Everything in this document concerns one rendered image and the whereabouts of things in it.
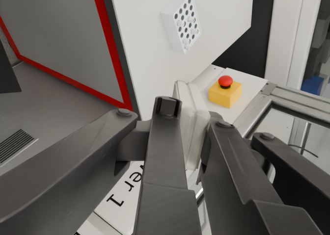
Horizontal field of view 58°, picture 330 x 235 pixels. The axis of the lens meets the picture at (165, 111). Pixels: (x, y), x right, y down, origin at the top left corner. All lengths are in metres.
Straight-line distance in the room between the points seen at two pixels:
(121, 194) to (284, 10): 0.89
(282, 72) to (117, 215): 0.95
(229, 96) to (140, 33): 0.30
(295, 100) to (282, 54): 0.44
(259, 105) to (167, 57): 0.29
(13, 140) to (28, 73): 0.36
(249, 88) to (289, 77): 0.45
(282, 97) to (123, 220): 0.55
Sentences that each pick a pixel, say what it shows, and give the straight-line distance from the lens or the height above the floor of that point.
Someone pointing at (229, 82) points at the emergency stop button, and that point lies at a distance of 0.84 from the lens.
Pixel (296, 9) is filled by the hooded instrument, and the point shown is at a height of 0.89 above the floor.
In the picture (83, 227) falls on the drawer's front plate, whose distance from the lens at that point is 0.67.
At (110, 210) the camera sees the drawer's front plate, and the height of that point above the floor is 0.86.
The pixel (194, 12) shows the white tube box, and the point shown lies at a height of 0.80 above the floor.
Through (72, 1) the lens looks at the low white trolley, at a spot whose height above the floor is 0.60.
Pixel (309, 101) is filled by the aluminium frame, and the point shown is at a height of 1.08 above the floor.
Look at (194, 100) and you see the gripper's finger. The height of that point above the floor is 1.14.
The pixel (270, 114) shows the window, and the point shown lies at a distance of 0.88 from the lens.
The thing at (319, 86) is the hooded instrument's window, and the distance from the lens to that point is 1.36.
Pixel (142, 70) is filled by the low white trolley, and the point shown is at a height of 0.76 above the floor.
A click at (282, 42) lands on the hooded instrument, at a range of 1.29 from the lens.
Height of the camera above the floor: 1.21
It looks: 32 degrees down
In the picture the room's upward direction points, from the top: 114 degrees clockwise
